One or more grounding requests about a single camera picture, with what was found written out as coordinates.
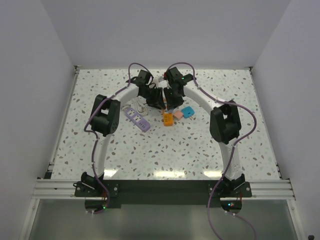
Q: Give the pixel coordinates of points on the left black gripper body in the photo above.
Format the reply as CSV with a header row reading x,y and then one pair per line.
x,y
152,96

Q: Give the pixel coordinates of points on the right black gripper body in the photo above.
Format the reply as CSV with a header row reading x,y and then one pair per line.
x,y
173,100

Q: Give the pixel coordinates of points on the pink charger plug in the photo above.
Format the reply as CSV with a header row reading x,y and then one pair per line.
x,y
178,115

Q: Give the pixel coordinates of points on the teal blue plug adapter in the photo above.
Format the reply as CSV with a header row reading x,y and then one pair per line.
x,y
187,112

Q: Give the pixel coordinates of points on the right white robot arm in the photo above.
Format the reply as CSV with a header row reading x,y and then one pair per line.
x,y
224,125

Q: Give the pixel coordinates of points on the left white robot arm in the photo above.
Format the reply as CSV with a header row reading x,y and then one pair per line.
x,y
104,120

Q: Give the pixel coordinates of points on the orange power strip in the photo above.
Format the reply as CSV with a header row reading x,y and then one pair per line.
x,y
167,116

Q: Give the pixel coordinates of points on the purple power strip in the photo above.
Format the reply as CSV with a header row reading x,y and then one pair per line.
x,y
138,120

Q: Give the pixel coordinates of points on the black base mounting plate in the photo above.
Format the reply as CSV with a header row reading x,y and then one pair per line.
x,y
113,194

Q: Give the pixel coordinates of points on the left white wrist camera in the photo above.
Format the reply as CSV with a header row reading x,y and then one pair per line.
x,y
155,82

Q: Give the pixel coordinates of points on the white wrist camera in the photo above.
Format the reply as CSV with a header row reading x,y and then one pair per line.
x,y
164,77
155,82

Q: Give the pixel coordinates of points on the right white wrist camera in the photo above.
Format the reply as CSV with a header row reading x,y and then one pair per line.
x,y
164,77

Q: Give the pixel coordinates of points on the aluminium frame rail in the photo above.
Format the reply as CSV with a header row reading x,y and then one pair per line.
x,y
54,189

